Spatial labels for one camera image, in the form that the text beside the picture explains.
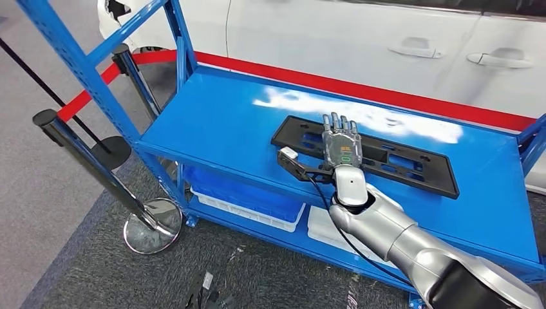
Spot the black slotted plastic panel part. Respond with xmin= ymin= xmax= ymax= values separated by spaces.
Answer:
xmin=270 ymin=115 xmax=460 ymax=200

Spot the white paper scrap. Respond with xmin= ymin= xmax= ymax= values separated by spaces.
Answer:
xmin=228 ymin=245 xmax=247 ymax=263

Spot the white car door handle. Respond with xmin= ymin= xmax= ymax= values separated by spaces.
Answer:
xmin=466 ymin=48 xmax=534 ymax=69
xmin=387 ymin=37 xmax=444 ymax=59

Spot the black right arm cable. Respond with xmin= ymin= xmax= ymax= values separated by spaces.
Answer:
xmin=306 ymin=174 xmax=413 ymax=287

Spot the black right camera bracket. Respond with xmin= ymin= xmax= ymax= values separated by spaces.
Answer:
xmin=276 ymin=149 xmax=335 ymax=185

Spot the blue metal shelf rack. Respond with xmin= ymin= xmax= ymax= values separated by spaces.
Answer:
xmin=16 ymin=0 xmax=546 ymax=309

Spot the white car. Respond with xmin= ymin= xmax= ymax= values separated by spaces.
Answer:
xmin=97 ymin=0 xmax=546 ymax=197

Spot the blue plastic crate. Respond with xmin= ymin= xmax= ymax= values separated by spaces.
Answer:
xmin=183 ymin=166 xmax=306 ymax=223

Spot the thin black stanchion post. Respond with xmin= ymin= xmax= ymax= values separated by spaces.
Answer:
xmin=0 ymin=37 xmax=133 ymax=171

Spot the pale floor tape strip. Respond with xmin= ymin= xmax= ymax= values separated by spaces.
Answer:
xmin=346 ymin=275 xmax=360 ymax=309

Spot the chrome stanchion post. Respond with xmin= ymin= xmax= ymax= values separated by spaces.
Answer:
xmin=111 ymin=42 xmax=163 ymax=122
xmin=32 ymin=108 xmax=184 ymax=256

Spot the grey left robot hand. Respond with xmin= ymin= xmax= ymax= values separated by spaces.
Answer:
xmin=185 ymin=283 xmax=234 ymax=309

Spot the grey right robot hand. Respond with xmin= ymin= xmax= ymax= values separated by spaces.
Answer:
xmin=321 ymin=112 xmax=364 ymax=169

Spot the red barrier belt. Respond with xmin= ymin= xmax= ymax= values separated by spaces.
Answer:
xmin=194 ymin=51 xmax=538 ymax=132
xmin=56 ymin=49 xmax=178 ymax=124

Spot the white plastic crate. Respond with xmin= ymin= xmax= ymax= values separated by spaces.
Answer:
xmin=191 ymin=187 xmax=306 ymax=233

